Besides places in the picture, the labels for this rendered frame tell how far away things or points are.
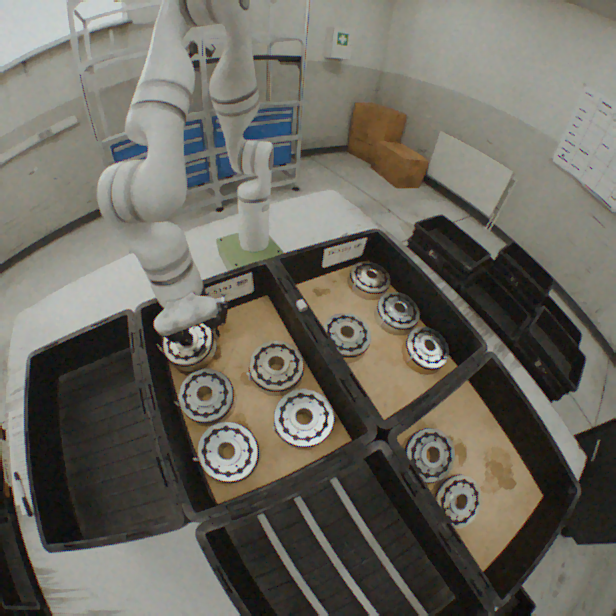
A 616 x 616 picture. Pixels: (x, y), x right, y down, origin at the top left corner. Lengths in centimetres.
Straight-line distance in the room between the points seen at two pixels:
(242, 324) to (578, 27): 353
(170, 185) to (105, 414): 47
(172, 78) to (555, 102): 313
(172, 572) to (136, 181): 70
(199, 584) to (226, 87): 95
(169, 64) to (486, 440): 79
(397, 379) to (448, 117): 334
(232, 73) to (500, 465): 89
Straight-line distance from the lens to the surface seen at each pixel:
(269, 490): 37
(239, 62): 49
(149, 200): 27
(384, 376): 54
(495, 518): 64
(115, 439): 58
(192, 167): 231
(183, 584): 70
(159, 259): 33
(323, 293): 62
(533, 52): 339
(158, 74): 34
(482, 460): 61
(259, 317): 57
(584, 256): 325
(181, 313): 35
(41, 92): 313
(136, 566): 74
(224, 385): 48
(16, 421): 105
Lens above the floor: 130
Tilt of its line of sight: 53 degrees down
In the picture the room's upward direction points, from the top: 7 degrees clockwise
